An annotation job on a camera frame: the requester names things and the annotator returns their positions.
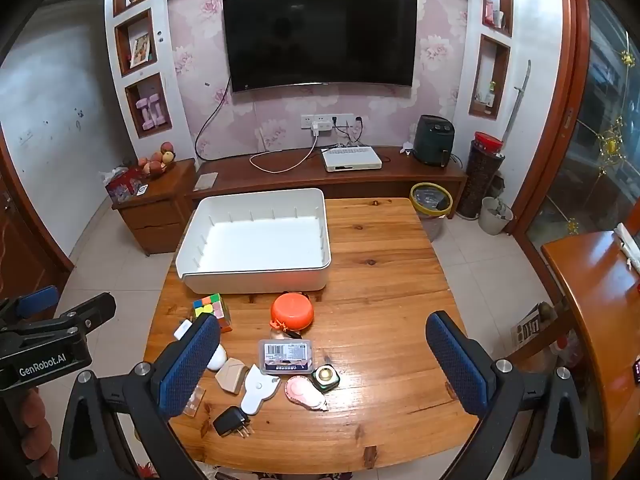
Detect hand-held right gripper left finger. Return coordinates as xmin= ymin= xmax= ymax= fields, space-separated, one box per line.
xmin=59 ymin=314 xmax=222 ymax=480

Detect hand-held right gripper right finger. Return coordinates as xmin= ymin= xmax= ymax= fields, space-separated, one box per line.
xmin=425 ymin=310 xmax=592 ymax=480

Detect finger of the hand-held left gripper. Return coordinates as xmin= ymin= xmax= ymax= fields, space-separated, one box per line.
xmin=47 ymin=293 xmax=117 ymax=336
xmin=0 ymin=286 xmax=59 ymax=331

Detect small clear plastic case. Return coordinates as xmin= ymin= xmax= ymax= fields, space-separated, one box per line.
xmin=182 ymin=385 xmax=207 ymax=417

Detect beige wooden block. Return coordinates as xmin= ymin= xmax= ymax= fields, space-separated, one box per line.
xmin=216 ymin=357 xmax=251 ymax=395

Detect colourful puzzle cube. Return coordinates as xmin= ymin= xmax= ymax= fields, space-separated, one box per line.
xmin=192 ymin=292 xmax=233 ymax=333

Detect black charger plug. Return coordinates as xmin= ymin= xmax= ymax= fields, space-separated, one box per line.
xmin=213 ymin=406 xmax=252 ymax=438

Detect clear plastic box with label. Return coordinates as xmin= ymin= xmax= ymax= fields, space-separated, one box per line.
xmin=257 ymin=339 xmax=317 ymax=376

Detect orange round case with carabiner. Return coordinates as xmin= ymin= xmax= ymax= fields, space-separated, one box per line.
xmin=270 ymin=291 xmax=316 ymax=341

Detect small green box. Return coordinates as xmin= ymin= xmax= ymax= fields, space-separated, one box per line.
xmin=311 ymin=362 xmax=341 ymax=391

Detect white plastic tray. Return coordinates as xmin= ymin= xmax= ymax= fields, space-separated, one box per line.
xmin=174 ymin=188 xmax=332 ymax=295

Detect person's left hand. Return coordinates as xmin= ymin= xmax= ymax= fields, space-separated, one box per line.
xmin=19 ymin=388 xmax=55 ymax=480

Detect brown wooden door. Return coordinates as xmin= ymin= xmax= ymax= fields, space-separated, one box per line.
xmin=0 ymin=130 xmax=76 ymax=306

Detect small wooden drawer cabinet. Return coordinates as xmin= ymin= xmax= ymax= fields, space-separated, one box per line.
xmin=111 ymin=158 xmax=197 ymax=257

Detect pink oval tape measure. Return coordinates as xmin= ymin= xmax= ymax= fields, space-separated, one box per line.
xmin=285 ymin=376 xmax=329 ymax=412

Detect red printed box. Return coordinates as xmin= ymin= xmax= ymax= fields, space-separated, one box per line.
xmin=104 ymin=167 xmax=146 ymax=204

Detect white bucket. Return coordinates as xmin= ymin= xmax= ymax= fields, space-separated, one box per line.
xmin=478 ymin=196 xmax=514 ymax=236

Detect yellow-rimmed trash bin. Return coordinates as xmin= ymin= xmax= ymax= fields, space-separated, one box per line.
xmin=410 ymin=182 xmax=453 ymax=241

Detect bowl of peaches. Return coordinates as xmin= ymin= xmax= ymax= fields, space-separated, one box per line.
xmin=138 ymin=142 xmax=177 ymax=180

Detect tall dark cylinder red lid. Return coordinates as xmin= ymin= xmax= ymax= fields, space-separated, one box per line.
xmin=457 ymin=131 xmax=506 ymax=221

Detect long wooden television cabinet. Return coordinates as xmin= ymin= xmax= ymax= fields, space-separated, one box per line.
xmin=184 ymin=146 xmax=468 ymax=211

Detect white cloth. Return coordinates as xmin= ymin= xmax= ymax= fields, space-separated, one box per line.
xmin=614 ymin=222 xmax=640 ymax=277

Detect dark green air fryer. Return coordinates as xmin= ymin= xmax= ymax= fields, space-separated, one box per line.
xmin=414 ymin=114 xmax=457 ymax=166

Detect white set-top box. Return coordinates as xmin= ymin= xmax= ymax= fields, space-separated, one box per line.
xmin=321 ymin=146 xmax=384 ymax=173

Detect framed photo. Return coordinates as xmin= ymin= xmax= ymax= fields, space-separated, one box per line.
xmin=130 ymin=34 xmax=152 ymax=68

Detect long metal rod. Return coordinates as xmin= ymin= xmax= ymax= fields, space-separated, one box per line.
xmin=500 ymin=60 xmax=531 ymax=143

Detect wooden glass door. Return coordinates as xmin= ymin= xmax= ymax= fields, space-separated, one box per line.
xmin=515 ymin=0 xmax=640 ymax=271

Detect black television cable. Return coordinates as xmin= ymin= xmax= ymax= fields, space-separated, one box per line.
xmin=195 ymin=77 xmax=232 ymax=161

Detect white charger cable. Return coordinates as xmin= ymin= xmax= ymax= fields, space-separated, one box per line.
xmin=249 ymin=120 xmax=332 ymax=174

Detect black socket cables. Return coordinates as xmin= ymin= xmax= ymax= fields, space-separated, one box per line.
xmin=332 ymin=116 xmax=366 ymax=149

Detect white wall socket strip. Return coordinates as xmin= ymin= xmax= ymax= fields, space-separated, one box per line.
xmin=300 ymin=114 xmax=355 ymax=131

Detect black wall television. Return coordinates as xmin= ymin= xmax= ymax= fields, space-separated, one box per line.
xmin=222 ymin=0 xmax=418 ymax=94

